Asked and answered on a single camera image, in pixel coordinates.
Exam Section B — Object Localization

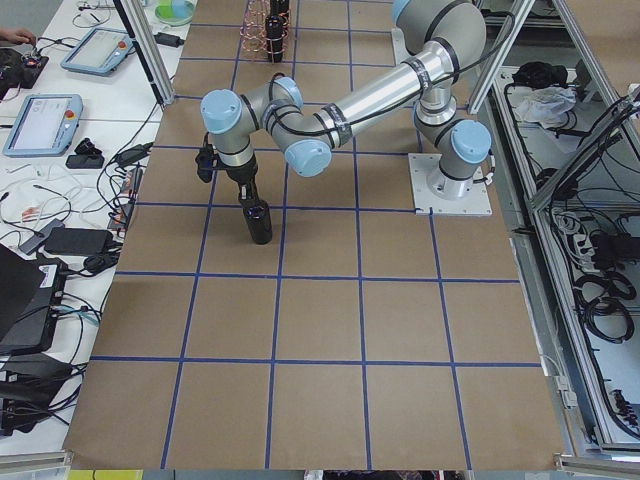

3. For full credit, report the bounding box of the upper blue teach pendant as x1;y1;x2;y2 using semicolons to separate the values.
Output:
61;27;133;76

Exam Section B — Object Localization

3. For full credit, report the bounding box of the dark glass wine bottle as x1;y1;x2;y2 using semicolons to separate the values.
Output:
243;199;273;245

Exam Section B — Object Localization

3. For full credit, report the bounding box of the black laptop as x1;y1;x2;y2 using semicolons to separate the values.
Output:
1;246;67;356

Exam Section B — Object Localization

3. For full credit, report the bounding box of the dark wine bottle in basket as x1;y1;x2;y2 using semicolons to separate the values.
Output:
265;0;289;63

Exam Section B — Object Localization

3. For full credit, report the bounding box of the green bowl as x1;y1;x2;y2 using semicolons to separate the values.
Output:
154;0;195;27

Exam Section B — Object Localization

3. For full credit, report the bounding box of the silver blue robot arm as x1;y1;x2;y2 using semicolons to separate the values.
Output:
196;1;491;209

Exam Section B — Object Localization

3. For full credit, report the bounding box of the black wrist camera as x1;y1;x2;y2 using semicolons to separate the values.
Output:
195;144;216;183

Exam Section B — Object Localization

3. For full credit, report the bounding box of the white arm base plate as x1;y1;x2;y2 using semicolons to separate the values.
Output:
408;153;493;217
391;27;411;65

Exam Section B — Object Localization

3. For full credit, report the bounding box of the aluminium frame post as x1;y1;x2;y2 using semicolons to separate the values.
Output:
114;0;175;108

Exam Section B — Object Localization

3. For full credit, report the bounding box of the lower blue teach pendant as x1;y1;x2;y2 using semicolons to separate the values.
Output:
2;94;84;158

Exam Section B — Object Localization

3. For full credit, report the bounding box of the crumpled white cloth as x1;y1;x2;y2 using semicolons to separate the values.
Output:
514;87;576;128

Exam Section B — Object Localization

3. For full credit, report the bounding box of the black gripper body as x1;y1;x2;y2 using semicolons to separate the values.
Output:
225;155;257;185

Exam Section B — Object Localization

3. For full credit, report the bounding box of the person's hand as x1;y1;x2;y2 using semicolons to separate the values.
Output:
0;27;37;45

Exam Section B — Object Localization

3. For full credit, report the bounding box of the blue teach pendant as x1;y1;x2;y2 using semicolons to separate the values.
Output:
61;27;133;76
2;94;84;158

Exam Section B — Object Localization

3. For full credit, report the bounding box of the copper wire wine basket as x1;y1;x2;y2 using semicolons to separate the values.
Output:
240;0;290;63

